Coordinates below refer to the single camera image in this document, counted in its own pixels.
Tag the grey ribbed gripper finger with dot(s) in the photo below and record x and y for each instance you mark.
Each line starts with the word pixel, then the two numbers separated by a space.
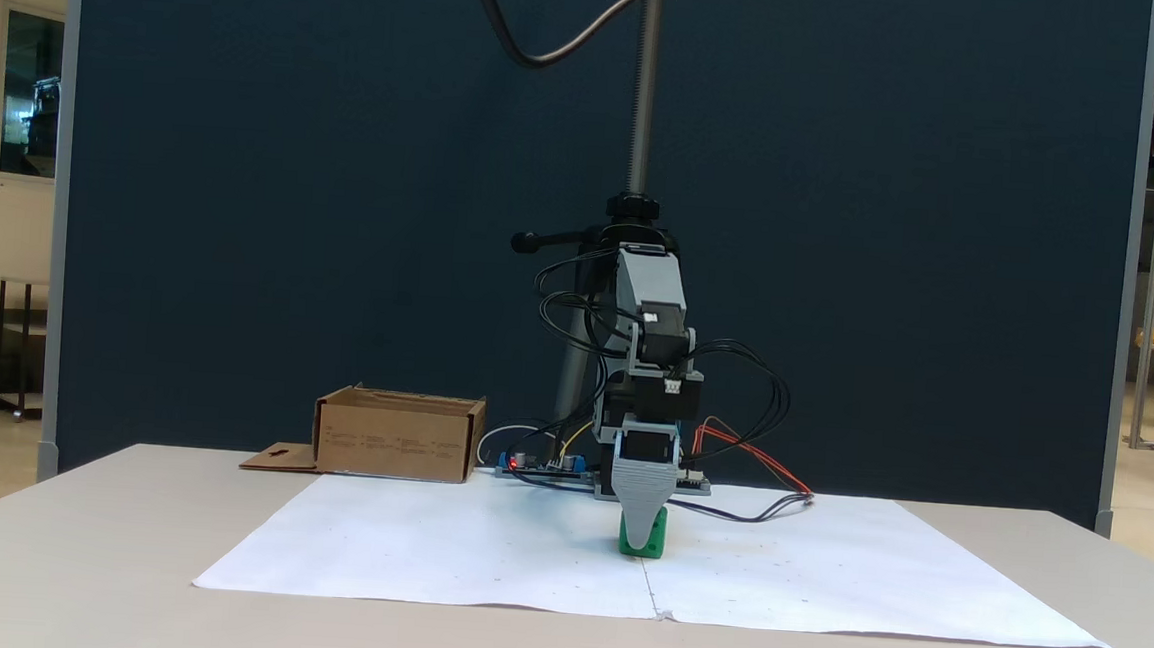
pixel 645 493

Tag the green dice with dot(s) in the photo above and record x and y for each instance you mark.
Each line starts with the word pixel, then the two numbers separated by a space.
pixel 660 540

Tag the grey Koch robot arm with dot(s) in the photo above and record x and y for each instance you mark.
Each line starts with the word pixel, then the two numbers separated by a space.
pixel 651 288

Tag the dark motor controller board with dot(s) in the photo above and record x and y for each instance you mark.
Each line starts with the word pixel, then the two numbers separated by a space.
pixel 692 483

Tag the small blue converter board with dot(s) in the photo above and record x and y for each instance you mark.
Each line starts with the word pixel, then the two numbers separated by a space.
pixel 538 469

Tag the white paper sheet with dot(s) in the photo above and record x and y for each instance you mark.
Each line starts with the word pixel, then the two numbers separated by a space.
pixel 872 573
pixel 443 546

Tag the brown cardboard box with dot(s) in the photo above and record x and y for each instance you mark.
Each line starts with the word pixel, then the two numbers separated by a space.
pixel 400 438

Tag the grey tripod with black head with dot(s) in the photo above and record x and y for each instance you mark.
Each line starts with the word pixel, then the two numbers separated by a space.
pixel 644 88

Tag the dark blue partition panel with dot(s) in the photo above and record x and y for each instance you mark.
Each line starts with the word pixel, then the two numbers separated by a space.
pixel 294 197

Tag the black shelf cart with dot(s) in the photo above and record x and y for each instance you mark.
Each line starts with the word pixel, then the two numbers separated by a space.
pixel 23 345

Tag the framed wall window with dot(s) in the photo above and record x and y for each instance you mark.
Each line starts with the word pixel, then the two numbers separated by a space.
pixel 30 90

